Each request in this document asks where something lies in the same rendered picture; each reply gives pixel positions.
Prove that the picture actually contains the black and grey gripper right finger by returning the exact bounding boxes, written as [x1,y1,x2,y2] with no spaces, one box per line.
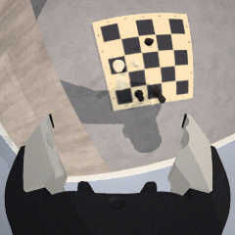
[167,114,231,235]

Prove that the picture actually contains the white pawn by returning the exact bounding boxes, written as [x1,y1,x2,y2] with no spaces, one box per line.
[131,58,139,67]

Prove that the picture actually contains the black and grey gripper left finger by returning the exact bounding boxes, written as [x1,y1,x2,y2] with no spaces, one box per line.
[5,114,68,235]

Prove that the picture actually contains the white chess piece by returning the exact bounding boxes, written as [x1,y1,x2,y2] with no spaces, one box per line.
[115,75,126,90]
[113,60,124,72]

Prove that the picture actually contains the cream and black chessboard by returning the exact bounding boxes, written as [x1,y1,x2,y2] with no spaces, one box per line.
[93,13,193,111]

